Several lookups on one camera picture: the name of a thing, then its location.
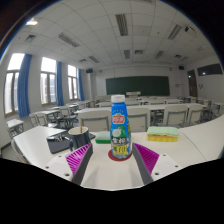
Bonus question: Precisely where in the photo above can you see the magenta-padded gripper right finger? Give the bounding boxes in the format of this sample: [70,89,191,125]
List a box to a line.
[131,142,183,186]

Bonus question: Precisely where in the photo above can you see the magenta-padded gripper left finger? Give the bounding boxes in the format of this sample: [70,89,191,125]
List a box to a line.
[44,143,94,186]

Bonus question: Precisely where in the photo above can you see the blue white-capped drink bottle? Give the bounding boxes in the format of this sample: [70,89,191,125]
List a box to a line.
[110,94,133,160]

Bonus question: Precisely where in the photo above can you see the dark mug with white inside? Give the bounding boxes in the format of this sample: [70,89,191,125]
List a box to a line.
[68,126,92,152]

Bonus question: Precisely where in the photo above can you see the black flat pad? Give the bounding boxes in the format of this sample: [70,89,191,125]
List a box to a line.
[46,131,97,155]

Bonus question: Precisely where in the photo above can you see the green and yellow sponge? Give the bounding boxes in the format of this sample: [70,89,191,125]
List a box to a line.
[146,125,180,143]

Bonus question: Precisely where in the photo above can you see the small green sponge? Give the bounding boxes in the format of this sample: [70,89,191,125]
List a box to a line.
[95,130,112,145]

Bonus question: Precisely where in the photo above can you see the flat round red coaster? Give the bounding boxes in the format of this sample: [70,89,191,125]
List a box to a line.
[107,148,134,163]

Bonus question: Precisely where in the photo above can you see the white classroom chairs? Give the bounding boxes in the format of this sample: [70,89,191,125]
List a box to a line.
[28,96,224,133]

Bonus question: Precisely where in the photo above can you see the white classroom desks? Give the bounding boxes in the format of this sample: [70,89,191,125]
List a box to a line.
[6,96,224,134]

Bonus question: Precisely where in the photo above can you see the dark green blackboard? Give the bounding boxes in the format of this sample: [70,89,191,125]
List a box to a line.
[105,75,171,97]

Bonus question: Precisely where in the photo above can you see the narrow blue curtain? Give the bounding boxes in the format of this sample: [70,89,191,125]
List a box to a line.
[55,60,64,107]
[77,68,85,102]

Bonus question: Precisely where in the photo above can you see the large bright window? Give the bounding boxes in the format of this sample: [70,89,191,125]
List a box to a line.
[67,64,78,101]
[3,53,26,116]
[39,57,58,105]

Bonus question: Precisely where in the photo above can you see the dark door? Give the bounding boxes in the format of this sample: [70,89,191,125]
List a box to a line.
[186,69,198,98]

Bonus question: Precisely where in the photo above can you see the wide blue curtain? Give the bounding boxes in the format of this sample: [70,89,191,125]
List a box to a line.
[17,53,33,118]

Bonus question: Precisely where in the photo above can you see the ceiling light panels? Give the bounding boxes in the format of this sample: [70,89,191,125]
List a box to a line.
[24,13,183,61]

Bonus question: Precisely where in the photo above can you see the long dark wall window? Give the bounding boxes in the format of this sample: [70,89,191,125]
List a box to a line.
[196,63,224,77]

